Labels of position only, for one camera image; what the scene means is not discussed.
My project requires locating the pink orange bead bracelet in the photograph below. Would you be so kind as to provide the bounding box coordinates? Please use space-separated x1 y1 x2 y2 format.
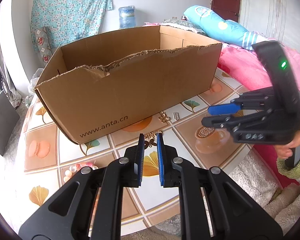
63 161 100 183

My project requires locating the silver rhinestone hair clip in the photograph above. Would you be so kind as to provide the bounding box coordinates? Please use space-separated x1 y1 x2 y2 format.
173 112 180 121

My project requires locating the patterned tablecloth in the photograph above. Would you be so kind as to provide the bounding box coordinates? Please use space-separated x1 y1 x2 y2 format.
14 67 256 235

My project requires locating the light blue pillow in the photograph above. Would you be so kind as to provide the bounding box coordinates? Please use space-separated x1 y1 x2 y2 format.
184 5 268 50

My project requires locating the dark grey cabinet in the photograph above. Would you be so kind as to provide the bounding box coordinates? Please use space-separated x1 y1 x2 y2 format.
0 91 20 156

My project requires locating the brown cardboard box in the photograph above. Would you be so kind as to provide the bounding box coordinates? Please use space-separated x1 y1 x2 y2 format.
35 26 222 144

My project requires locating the blue water jug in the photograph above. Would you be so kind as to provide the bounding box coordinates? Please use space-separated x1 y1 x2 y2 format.
119 5 136 29

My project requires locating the white plastic bag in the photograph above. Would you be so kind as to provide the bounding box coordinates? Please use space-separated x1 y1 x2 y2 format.
24 68 44 108

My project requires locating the rolled patterned mat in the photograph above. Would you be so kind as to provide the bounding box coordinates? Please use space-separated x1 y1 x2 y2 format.
35 27 52 65

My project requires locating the teal floral wall cloth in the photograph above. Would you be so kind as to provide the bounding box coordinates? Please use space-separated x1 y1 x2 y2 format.
30 0 113 52

